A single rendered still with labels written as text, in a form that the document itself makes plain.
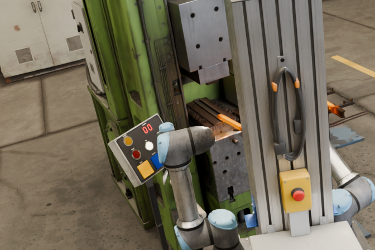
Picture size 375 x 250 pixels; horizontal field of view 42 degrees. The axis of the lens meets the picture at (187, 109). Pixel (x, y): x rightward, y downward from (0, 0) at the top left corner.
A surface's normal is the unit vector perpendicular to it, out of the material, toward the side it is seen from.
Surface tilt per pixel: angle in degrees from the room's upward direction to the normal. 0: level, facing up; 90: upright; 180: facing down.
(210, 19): 90
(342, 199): 8
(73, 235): 0
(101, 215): 0
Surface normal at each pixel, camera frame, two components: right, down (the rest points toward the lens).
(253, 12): 0.04, 0.41
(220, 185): 0.41, 0.32
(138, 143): 0.57, -0.32
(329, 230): -0.17, -0.90
